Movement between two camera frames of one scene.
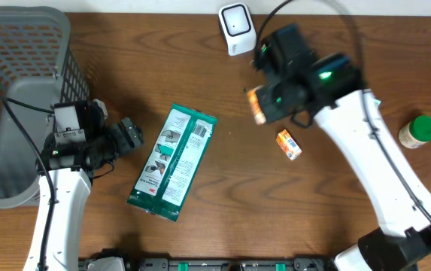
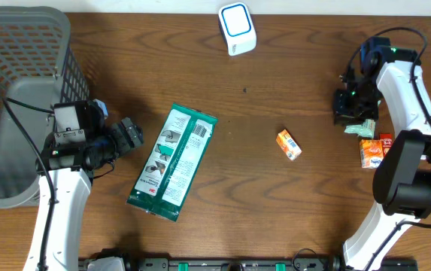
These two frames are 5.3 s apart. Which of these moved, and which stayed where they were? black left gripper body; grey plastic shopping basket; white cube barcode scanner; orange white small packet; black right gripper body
Moved: black right gripper body; orange white small packet
Stayed: black left gripper body; grey plastic shopping basket; white cube barcode scanner
